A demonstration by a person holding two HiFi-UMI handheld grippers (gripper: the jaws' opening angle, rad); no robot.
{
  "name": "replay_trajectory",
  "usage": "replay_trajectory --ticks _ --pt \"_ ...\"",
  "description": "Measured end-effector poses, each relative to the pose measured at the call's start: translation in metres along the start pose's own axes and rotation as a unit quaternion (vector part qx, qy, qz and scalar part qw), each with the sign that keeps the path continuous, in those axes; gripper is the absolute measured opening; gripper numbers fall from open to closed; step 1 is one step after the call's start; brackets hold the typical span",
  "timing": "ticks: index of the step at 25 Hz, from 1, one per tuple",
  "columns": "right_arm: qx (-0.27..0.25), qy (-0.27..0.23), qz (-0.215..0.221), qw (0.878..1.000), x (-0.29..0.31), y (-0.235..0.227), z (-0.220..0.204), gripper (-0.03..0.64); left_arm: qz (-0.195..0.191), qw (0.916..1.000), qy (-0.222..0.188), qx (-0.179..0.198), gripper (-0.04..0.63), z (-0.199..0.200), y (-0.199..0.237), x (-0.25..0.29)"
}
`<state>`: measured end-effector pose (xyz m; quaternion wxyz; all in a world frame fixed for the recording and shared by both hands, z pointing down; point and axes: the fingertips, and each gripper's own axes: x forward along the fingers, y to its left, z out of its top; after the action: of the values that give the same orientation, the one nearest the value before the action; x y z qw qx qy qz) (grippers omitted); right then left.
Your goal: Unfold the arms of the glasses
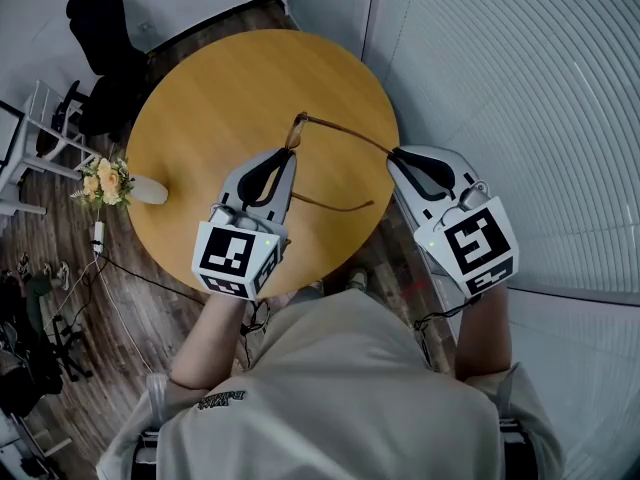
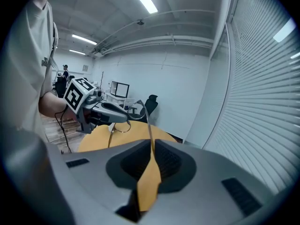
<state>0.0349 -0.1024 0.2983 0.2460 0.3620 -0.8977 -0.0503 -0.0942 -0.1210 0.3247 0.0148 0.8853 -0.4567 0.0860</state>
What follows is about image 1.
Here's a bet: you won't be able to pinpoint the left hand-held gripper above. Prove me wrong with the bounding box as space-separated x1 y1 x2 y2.
190 148 299 302

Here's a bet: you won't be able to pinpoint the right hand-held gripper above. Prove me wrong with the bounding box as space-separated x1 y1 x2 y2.
386 144 521 300

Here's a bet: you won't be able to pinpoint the brown-framed eyeglasses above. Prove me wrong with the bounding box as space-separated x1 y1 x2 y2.
284 111 401 214

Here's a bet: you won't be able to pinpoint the person's right forearm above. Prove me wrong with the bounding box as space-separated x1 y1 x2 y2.
453 285 514 384

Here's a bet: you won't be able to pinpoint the person's left forearm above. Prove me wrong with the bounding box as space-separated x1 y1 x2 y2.
169 292 249 392

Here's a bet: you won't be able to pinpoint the white vase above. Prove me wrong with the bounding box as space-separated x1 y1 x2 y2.
127 175 170 205

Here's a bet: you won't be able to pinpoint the glass partition with blinds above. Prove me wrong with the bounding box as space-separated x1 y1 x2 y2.
359 0 640 480

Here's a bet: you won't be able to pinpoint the person's grey trousers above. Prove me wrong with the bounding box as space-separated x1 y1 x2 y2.
287 287 331 310

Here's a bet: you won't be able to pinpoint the yellow flower bouquet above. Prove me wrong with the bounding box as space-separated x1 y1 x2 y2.
69 156 136 209

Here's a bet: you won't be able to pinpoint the black office chair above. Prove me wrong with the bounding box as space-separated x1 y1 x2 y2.
66 0 151 142

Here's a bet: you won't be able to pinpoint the person's beige shirt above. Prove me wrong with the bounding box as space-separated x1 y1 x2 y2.
97 287 566 480

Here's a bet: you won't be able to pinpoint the black wheeled stand base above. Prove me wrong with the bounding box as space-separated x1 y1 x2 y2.
42 315 94 382

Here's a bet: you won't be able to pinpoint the black framed panel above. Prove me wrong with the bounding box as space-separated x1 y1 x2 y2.
0 100 26 169

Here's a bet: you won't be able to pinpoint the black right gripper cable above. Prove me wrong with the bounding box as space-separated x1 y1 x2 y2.
412 300 481 364

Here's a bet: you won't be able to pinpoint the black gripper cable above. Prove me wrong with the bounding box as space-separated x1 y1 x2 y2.
239 297 271 369
412 300 481 364

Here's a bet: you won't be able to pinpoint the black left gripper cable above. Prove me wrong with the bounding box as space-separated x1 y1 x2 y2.
239 297 271 369

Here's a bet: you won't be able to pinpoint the black floor cable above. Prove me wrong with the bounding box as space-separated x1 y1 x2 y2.
92 247 206 307

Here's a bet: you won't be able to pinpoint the white floor cable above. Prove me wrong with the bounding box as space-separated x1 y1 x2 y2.
44 257 156 374

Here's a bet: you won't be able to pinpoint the white stool frame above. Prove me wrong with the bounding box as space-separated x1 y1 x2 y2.
0 78 101 217

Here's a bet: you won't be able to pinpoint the black backpack strap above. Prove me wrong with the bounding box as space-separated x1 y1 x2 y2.
130 430 161 480
497 417 539 480

